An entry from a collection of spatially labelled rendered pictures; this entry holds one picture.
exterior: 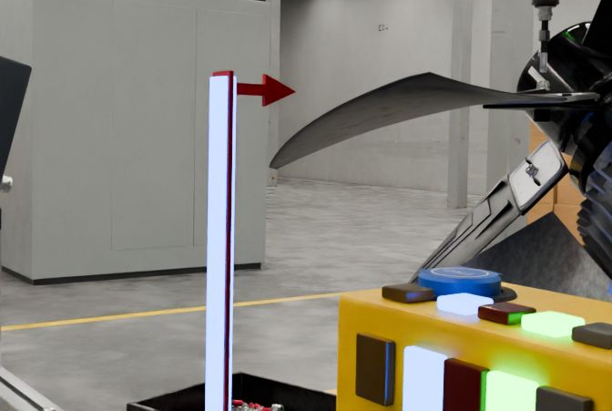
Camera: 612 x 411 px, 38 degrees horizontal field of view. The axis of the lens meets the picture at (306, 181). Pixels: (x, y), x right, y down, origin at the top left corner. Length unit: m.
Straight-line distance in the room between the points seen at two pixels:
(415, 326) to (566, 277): 0.43
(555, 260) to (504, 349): 0.46
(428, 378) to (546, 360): 0.06
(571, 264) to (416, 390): 0.44
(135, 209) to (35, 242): 0.81
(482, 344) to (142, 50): 6.79
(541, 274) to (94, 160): 6.25
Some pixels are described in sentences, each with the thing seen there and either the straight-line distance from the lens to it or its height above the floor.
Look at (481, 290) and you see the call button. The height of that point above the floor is 1.08.
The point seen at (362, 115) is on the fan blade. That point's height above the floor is 1.16.
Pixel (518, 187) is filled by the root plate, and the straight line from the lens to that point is 0.97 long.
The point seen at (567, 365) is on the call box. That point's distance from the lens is 0.35.
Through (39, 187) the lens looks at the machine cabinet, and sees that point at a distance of 6.83.
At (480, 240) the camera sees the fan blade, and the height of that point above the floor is 1.04.
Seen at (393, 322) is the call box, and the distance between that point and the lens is 0.41.
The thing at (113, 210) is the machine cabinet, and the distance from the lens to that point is 7.03.
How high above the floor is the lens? 1.15
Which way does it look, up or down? 3 degrees down
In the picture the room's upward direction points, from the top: 1 degrees clockwise
